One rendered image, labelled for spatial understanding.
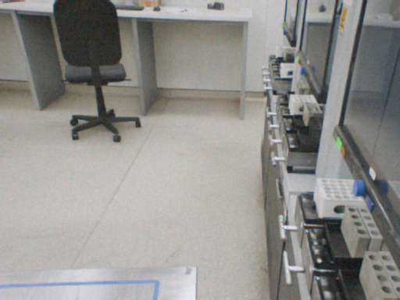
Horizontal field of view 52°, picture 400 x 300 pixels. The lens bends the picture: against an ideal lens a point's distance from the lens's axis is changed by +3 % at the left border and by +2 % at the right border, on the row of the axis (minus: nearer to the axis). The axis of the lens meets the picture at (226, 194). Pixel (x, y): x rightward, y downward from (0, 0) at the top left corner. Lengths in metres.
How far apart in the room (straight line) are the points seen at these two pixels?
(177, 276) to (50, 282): 0.22
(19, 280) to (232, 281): 1.28
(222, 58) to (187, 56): 0.36
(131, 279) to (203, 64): 3.82
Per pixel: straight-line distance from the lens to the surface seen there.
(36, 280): 0.80
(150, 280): 0.74
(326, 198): 0.92
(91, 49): 3.29
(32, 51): 4.32
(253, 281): 1.95
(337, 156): 1.03
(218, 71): 4.45
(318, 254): 0.83
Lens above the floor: 1.32
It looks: 30 degrees down
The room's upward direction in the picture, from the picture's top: 1 degrees clockwise
